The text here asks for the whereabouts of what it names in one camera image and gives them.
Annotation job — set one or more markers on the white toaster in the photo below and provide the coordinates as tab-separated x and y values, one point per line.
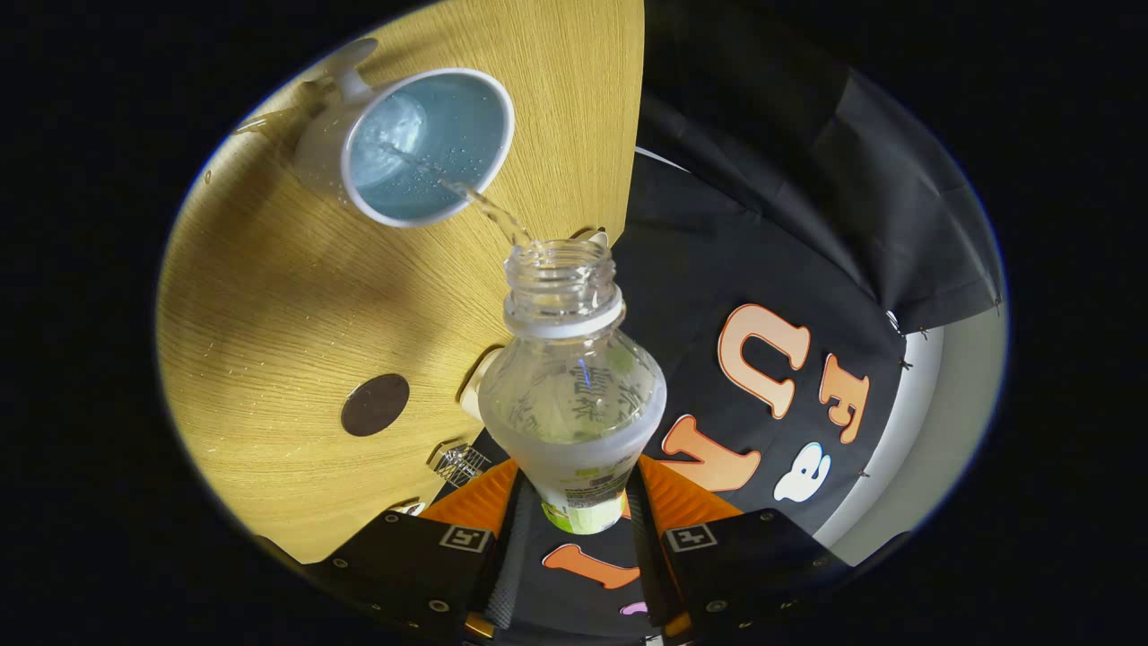
473	390

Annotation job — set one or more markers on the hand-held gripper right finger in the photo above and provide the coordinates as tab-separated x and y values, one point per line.
744	561

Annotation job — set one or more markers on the wooden table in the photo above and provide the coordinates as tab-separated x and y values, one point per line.
314	296

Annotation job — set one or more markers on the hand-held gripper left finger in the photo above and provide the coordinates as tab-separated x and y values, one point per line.
421	561

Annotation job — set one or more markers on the clear plastic juice bottle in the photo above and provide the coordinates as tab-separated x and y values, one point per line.
574	404

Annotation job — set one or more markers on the dark round coaster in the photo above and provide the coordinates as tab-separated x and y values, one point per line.
375	405

